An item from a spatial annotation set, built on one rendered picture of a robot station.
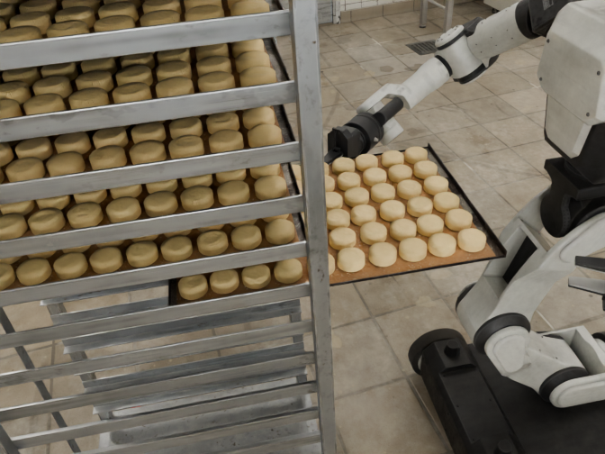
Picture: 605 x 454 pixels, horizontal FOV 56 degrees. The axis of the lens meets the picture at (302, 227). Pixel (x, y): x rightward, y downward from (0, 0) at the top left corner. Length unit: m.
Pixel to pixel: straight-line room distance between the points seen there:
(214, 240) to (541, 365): 1.03
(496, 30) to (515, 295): 0.61
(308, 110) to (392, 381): 1.44
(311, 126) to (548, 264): 0.75
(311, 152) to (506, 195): 2.24
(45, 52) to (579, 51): 0.87
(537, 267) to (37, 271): 0.99
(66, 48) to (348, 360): 1.60
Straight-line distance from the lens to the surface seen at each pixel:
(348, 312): 2.26
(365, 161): 1.27
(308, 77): 0.73
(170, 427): 1.84
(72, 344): 1.66
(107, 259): 0.96
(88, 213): 0.91
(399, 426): 1.95
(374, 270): 1.02
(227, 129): 0.88
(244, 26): 0.73
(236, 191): 0.88
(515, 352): 1.49
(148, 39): 0.73
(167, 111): 0.76
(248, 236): 0.93
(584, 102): 1.15
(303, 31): 0.71
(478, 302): 1.47
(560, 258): 1.35
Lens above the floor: 1.63
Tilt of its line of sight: 38 degrees down
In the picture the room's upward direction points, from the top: 4 degrees counter-clockwise
